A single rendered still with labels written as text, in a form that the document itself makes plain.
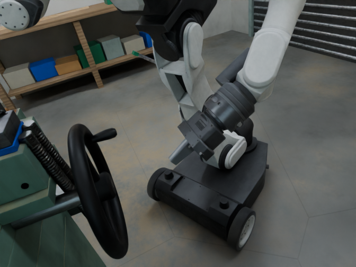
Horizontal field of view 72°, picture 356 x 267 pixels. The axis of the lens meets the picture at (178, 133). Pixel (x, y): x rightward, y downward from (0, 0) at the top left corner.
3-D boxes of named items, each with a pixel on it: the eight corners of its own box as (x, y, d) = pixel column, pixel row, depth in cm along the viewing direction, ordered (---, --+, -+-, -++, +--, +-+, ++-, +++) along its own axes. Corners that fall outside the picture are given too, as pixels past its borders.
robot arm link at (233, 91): (246, 124, 58) (283, 90, 56) (244, 115, 47) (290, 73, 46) (213, 92, 61) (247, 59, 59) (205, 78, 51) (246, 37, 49)
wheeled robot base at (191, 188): (214, 141, 182) (210, 103, 163) (285, 166, 151) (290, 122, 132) (156, 201, 146) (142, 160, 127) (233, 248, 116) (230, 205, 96)
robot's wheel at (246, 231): (222, 241, 106) (232, 249, 121) (232, 247, 103) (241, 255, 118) (242, 200, 112) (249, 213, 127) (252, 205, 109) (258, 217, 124)
